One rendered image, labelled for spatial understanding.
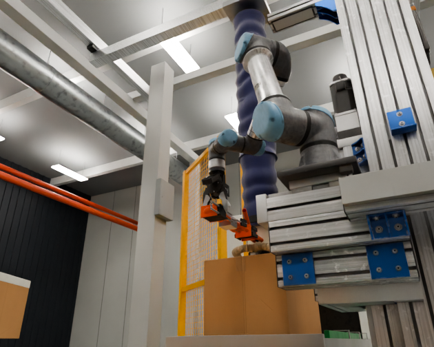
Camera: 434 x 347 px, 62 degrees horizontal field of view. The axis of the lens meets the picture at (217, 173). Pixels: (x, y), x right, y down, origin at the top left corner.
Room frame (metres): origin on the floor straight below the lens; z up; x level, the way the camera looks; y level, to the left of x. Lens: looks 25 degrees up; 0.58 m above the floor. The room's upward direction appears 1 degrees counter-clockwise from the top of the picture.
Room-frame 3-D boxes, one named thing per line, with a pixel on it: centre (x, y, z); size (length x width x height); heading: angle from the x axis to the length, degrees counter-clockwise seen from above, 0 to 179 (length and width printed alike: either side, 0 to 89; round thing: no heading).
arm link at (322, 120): (1.01, -0.32, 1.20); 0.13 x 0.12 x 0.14; 112
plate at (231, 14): (1.99, -0.25, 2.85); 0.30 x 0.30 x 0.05; 64
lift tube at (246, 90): (1.99, -0.25, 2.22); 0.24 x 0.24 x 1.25
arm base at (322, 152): (1.02, -0.32, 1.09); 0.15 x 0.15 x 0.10
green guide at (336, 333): (2.92, -0.98, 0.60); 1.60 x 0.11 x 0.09; 154
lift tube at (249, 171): (1.99, -0.25, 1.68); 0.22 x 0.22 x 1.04
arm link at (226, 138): (1.38, -0.05, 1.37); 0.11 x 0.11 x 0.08; 22
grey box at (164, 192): (2.73, 0.42, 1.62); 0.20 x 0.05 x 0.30; 154
